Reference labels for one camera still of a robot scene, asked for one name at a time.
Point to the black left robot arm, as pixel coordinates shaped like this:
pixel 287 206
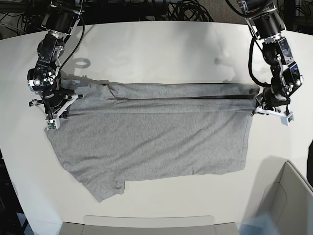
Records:
pixel 266 25

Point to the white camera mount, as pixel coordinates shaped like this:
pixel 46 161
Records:
pixel 54 122
pixel 286 117

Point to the grey bin right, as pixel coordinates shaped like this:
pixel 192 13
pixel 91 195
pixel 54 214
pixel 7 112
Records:
pixel 286 207

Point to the grey bin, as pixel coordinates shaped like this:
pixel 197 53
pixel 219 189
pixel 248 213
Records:
pixel 104 225
pixel 286 207

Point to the dark object right edge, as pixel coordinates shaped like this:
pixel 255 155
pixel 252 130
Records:
pixel 310 165

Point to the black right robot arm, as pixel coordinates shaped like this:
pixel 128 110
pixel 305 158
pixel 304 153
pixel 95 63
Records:
pixel 44 80

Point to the grey T-shirt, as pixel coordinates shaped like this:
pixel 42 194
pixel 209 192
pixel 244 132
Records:
pixel 136 132

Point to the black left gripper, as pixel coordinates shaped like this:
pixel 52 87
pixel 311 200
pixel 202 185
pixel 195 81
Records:
pixel 268 101

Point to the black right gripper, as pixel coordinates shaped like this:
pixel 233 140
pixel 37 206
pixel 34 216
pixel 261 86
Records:
pixel 55 99

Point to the grey bin bottom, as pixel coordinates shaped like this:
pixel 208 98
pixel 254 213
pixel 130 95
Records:
pixel 104 225

